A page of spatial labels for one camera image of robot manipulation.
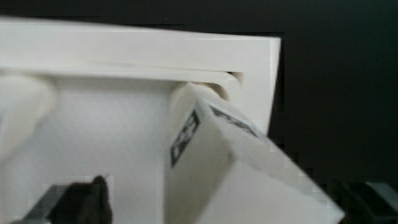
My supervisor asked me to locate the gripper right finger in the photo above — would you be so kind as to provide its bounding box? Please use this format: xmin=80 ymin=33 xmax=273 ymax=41
xmin=328 ymin=180 xmax=398 ymax=224

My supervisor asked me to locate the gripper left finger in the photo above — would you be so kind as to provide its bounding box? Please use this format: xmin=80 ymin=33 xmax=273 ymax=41
xmin=10 ymin=175 xmax=113 ymax=224

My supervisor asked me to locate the white desk top tray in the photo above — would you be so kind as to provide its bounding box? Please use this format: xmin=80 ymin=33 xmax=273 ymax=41
xmin=0 ymin=66 xmax=245 ymax=224

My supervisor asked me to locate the white leg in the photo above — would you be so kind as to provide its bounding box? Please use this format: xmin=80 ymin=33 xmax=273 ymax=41
xmin=0 ymin=75 xmax=56 ymax=161
xmin=165 ymin=83 xmax=344 ymax=224

